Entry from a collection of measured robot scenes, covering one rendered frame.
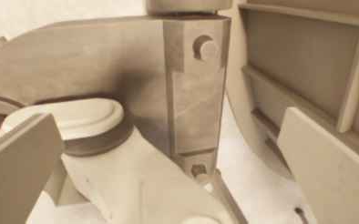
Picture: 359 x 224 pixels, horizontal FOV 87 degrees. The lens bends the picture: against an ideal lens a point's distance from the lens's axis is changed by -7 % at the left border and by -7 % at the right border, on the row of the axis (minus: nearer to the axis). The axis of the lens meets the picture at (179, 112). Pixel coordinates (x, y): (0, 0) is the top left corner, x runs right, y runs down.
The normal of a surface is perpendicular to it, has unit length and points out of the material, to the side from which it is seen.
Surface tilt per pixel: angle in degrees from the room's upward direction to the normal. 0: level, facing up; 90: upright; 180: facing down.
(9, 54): 0
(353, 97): 0
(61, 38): 0
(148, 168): 90
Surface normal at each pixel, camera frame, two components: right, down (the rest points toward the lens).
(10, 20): 0.21, 0.50
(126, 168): -0.02, -0.86
